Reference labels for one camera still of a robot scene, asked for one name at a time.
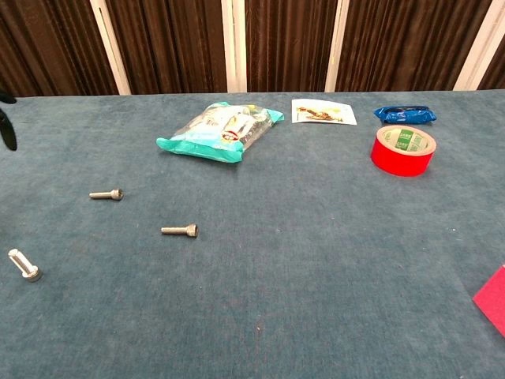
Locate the small white picture card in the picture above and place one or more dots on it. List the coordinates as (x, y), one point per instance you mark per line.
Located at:
(323, 112)

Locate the dark brown curtain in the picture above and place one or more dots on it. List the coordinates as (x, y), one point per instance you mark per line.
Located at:
(173, 43)

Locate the teal clear snack bag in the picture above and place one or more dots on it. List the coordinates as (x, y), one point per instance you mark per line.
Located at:
(213, 138)

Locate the pink sticky note block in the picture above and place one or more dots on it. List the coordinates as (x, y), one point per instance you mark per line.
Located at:
(495, 300)

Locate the silver bolt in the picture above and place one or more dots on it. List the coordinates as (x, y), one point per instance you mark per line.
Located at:
(173, 230)
(23, 265)
(102, 194)

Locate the white frame post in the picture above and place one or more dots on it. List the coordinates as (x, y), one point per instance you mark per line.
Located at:
(337, 47)
(111, 47)
(233, 47)
(479, 59)

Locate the blue snack packet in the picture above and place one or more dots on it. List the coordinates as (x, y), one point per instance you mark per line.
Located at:
(406, 115)

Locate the red tape roll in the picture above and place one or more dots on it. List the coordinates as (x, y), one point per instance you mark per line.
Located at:
(394, 160)

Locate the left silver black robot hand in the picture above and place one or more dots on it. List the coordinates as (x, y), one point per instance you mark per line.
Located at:
(8, 132)

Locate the teal velvet table cloth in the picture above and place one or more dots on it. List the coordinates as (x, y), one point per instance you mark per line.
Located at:
(276, 256)

